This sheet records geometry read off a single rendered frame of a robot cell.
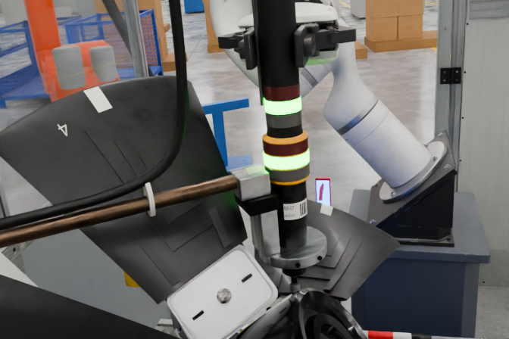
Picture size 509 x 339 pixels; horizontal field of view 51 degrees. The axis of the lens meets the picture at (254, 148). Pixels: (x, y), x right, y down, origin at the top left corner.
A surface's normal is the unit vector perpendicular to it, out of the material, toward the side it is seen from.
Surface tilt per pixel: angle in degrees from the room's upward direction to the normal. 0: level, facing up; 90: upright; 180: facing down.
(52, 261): 90
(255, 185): 90
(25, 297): 62
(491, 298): 0
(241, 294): 48
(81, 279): 90
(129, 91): 38
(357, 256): 15
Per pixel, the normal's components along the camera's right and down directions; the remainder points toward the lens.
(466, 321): 0.50, 0.26
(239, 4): 0.78, 0.04
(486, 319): -0.08, -0.94
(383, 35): 0.00, 0.34
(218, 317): 0.07, -0.40
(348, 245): 0.18, -0.93
